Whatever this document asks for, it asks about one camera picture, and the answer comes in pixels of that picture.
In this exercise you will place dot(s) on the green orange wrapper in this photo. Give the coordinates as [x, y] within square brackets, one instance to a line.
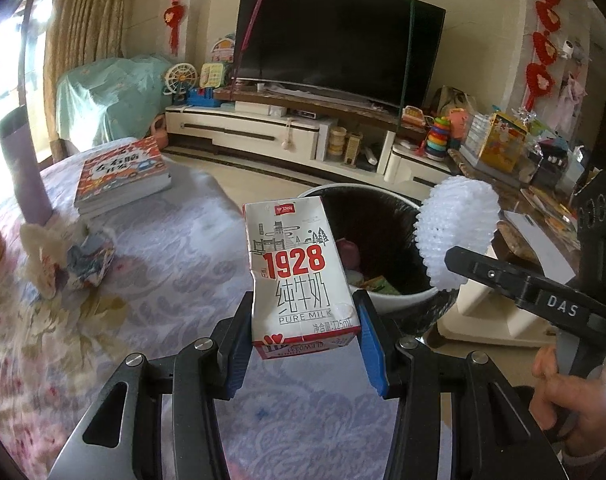
[380, 285]

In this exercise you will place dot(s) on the orange plastic toy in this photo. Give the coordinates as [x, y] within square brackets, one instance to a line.
[159, 132]

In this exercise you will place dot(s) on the red cartoon cover book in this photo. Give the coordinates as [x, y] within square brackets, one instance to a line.
[123, 170]

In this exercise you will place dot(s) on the green stick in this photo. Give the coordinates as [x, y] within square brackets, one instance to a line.
[408, 60]

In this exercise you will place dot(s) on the pink toy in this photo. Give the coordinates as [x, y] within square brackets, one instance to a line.
[459, 121]

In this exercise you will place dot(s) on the blue toy cash register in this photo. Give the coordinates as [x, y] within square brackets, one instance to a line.
[203, 99]

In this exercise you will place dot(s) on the white foam fruit net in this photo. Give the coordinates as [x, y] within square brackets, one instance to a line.
[453, 225]

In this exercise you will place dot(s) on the red heart wall hangings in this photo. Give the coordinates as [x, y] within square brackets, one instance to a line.
[545, 15]

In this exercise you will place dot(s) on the round colourful toy board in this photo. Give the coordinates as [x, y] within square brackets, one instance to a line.
[223, 47]

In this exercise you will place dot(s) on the wooden hanging pendant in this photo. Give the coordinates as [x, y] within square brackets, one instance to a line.
[286, 142]

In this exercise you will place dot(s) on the window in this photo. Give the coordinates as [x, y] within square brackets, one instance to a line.
[13, 50]

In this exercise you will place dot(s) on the teal cloth cover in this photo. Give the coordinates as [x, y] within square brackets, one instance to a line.
[108, 95]

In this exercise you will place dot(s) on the stacked round tins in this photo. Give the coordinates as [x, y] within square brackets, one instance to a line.
[338, 143]

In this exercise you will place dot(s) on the white paper sheet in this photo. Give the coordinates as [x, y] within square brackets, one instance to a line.
[533, 235]

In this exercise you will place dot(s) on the white red milk carton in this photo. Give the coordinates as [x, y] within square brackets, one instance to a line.
[293, 270]

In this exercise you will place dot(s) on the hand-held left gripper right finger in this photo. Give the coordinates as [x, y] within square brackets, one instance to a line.
[373, 355]

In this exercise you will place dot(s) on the white round bin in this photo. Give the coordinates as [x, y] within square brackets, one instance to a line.
[393, 302]

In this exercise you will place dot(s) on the marble top side table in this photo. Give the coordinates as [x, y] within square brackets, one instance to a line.
[493, 320]

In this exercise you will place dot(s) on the blue patterned crumpled wrapper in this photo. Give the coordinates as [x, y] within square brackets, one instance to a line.
[90, 260]

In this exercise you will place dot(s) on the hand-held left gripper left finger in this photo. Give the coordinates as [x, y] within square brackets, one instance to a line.
[238, 365]

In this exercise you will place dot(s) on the white ferris wheel toy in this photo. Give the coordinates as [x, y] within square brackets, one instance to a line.
[180, 80]

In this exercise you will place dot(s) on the person's right hand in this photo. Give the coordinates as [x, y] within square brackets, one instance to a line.
[543, 400]

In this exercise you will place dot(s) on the tall purple box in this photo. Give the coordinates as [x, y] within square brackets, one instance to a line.
[25, 175]

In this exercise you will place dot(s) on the white television cabinet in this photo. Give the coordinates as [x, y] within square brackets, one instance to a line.
[233, 130]

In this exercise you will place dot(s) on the yellow green toy phone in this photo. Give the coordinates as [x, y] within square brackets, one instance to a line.
[212, 76]

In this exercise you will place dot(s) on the red hanging knot ornaments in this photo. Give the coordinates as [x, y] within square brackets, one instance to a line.
[174, 15]

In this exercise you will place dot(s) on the person's right forearm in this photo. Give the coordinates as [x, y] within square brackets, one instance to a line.
[598, 452]

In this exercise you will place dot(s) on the cream crumpled wrapper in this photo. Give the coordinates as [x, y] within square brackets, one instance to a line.
[40, 245]

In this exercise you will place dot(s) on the pink stick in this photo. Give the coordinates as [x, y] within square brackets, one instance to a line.
[248, 35]

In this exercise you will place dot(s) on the white security camera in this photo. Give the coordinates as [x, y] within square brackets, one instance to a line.
[568, 50]

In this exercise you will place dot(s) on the yellow gift box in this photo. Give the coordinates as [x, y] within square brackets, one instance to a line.
[503, 145]

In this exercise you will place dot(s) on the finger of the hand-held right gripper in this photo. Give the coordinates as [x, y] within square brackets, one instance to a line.
[483, 272]

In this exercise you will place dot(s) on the beige curtain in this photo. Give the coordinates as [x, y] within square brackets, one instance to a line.
[83, 10]

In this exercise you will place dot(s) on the black television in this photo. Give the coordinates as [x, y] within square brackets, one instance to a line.
[333, 40]

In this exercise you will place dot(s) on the white trash bin black liner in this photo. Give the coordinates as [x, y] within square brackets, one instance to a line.
[373, 220]

